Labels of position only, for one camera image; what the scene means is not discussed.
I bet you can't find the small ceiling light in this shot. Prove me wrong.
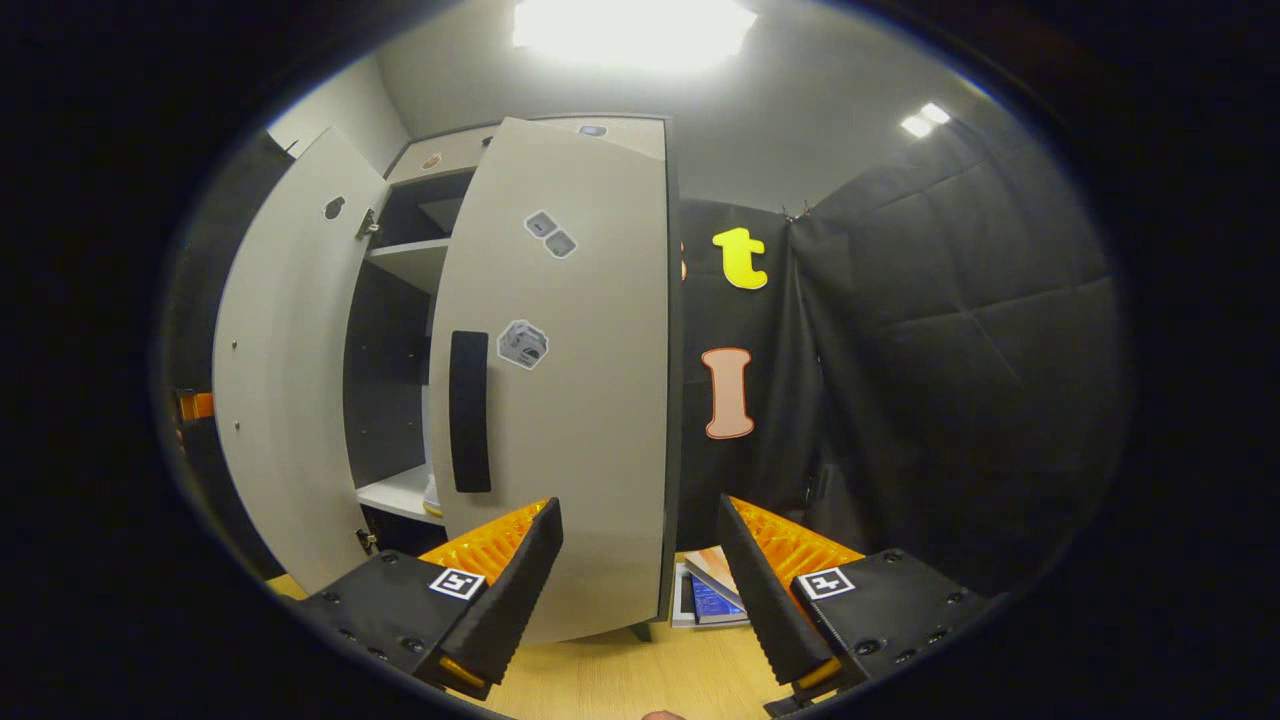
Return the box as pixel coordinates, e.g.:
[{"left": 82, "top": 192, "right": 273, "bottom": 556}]
[{"left": 900, "top": 102, "right": 951, "bottom": 139}]

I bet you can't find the black backdrop cloth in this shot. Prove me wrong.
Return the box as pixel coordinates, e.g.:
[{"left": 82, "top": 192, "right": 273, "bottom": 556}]
[{"left": 678, "top": 110, "right": 1131, "bottom": 601}]

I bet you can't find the grey shoe cabinet door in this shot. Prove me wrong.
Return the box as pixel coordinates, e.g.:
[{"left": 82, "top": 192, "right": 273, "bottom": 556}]
[
  {"left": 428, "top": 117, "right": 673, "bottom": 644},
  {"left": 212, "top": 127, "right": 391, "bottom": 593}
]

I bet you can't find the white orange cover book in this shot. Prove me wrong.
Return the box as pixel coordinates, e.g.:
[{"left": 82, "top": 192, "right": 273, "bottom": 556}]
[{"left": 683, "top": 547, "right": 743, "bottom": 606}]

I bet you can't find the grey shoe cabinet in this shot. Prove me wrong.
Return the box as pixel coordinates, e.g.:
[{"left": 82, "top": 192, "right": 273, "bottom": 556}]
[{"left": 342, "top": 115, "right": 686, "bottom": 641}]

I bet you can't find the grey cabinet shelf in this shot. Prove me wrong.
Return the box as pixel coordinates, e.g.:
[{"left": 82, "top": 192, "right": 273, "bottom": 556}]
[
  {"left": 365, "top": 238, "right": 453, "bottom": 296},
  {"left": 356, "top": 463, "right": 446, "bottom": 526}
]

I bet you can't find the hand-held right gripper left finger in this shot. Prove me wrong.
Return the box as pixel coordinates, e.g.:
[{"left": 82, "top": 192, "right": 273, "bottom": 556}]
[{"left": 297, "top": 498, "right": 566, "bottom": 701}]

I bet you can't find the large ceiling light panel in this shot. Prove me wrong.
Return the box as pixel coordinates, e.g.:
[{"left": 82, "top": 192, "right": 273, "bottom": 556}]
[{"left": 512, "top": 0, "right": 759, "bottom": 73}]

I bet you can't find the blue cover book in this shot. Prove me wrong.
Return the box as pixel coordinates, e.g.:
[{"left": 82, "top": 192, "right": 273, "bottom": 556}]
[{"left": 690, "top": 572, "right": 751, "bottom": 627}]

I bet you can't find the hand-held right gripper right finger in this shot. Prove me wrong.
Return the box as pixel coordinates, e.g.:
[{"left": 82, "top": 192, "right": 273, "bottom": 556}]
[{"left": 716, "top": 494, "right": 991, "bottom": 707}]

